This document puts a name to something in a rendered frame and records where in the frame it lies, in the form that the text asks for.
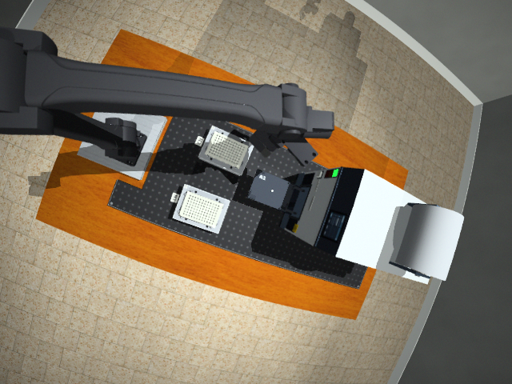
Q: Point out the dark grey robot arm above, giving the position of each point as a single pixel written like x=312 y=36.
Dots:
x=44 y=94

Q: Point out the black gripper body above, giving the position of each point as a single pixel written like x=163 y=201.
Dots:
x=264 y=138

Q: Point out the white cylinder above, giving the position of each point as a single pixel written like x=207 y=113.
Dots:
x=430 y=240

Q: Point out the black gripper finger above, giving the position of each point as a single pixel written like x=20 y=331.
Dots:
x=265 y=153

